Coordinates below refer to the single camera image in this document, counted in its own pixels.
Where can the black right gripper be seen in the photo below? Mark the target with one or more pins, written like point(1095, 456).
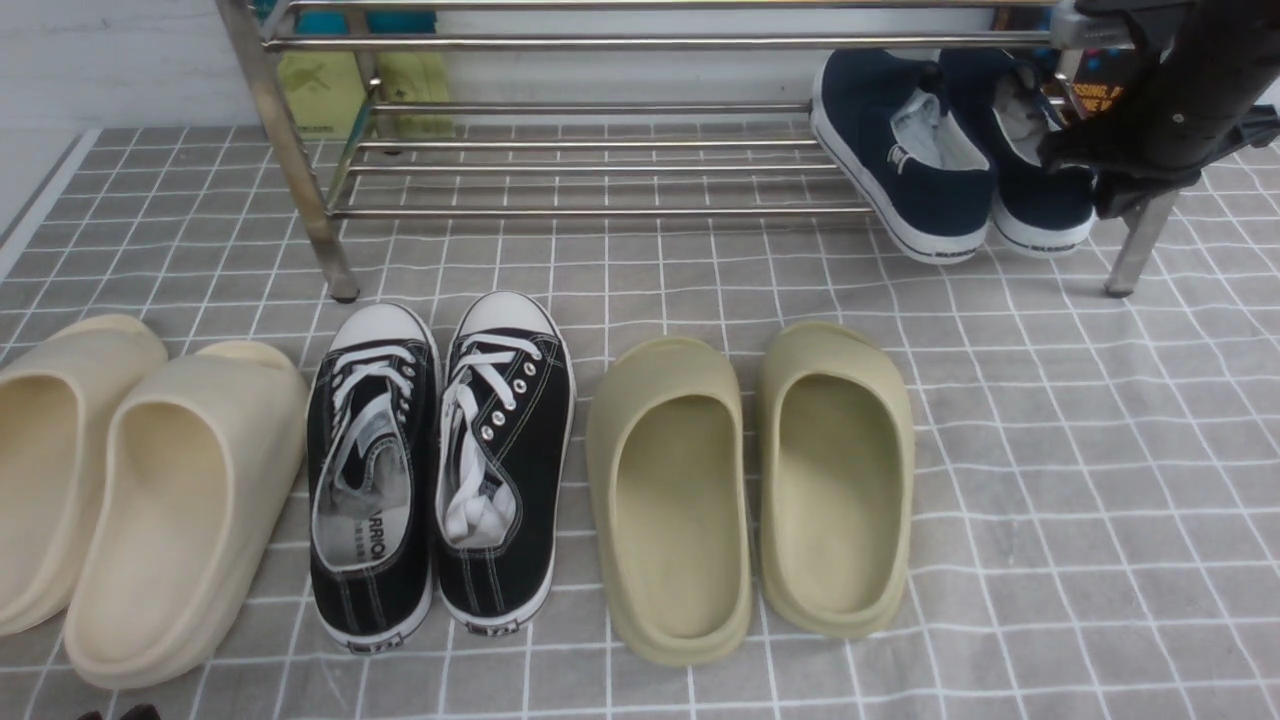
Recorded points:
point(1134, 165)

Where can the navy canvas sneaker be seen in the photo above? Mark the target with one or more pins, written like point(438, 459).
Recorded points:
point(886, 121)
point(999, 100)

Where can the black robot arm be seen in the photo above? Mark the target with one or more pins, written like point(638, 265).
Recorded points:
point(1194, 99)

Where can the steel shoe rack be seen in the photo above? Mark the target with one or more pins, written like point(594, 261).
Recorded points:
point(258, 40)

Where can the black orange book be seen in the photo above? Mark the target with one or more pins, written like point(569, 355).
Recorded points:
point(1094, 78)

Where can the grey grid tablecloth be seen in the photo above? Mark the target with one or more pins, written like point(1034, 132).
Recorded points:
point(1095, 508)

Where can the olive right foam slipper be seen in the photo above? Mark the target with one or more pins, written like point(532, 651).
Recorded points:
point(837, 439)

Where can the olive foam slipper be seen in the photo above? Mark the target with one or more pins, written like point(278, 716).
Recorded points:
point(663, 447)
point(837, 439)

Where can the olive left foam slipper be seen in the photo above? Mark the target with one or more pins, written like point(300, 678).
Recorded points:
point(663, 447)

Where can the black right canvas sneaker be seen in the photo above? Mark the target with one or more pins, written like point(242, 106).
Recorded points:
point(504, 429)

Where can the black canvas sneaker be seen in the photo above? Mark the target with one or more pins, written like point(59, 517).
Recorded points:
point(371, 461)
point(504, 429)

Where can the black left canvas sneaker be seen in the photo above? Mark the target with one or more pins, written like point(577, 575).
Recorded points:
point(371, 461)

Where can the green teal box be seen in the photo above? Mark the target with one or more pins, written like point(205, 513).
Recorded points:
point(324, 90)

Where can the cream right foam slipper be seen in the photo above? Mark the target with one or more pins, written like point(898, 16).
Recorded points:
point(200, 457)

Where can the cream foam slipper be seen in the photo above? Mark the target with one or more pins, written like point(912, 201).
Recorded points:
point(200, 457)
point(57, 400)

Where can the cream left foam slipper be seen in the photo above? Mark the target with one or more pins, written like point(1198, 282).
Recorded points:
point(57, 400)

